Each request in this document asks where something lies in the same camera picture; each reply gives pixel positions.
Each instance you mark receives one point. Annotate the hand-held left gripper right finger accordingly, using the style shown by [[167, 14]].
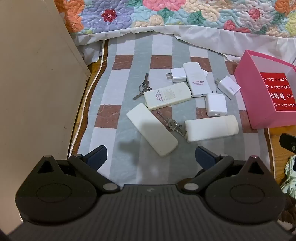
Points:
[[204, 156]]

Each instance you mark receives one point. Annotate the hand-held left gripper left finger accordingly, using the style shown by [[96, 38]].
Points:
[[98, 155]]

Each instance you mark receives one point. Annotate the plain white power bank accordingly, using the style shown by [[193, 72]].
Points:
[[211, 128], [150, 128]]

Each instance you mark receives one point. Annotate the silver key bunch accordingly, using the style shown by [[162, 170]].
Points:
[[146, 80], [171, 124]]

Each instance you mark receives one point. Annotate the square white charger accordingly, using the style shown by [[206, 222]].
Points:
[[215, 104]]

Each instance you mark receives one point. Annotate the pink box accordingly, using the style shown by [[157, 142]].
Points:
[[249, 92]]

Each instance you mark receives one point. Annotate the beige printed power bank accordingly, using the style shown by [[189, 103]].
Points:
[[166, 96]]

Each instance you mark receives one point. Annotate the white plug charger grey logo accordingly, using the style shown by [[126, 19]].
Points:
[[227, 87]]

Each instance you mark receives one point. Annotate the white red-print power bank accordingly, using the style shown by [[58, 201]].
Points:
[[196, 78]]

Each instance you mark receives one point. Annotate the green cloth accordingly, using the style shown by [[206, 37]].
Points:
[[289, 183]]

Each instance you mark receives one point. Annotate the red printed card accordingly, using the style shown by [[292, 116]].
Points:
[[277, 92]]

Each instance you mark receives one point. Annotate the checkered mat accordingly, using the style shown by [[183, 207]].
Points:
[[129, 81]]

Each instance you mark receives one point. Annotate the floral quilt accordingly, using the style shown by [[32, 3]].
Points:
[[185, 14]]

